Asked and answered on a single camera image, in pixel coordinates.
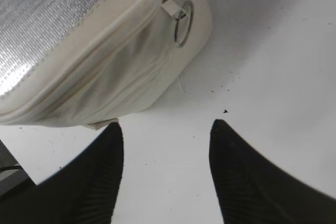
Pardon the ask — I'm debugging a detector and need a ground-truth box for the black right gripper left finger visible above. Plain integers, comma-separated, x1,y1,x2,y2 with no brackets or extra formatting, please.
1,123,124,223

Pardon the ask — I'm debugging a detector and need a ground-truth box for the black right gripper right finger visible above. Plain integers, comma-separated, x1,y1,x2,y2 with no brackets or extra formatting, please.
209,119,335,223

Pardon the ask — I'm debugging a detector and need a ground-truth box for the cream fabric zipper bag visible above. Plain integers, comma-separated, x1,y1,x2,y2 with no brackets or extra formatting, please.
1,0,212,128

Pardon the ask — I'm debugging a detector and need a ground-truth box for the silver zipper pull ring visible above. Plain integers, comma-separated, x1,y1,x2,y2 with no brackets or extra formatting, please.
160,0,194,49

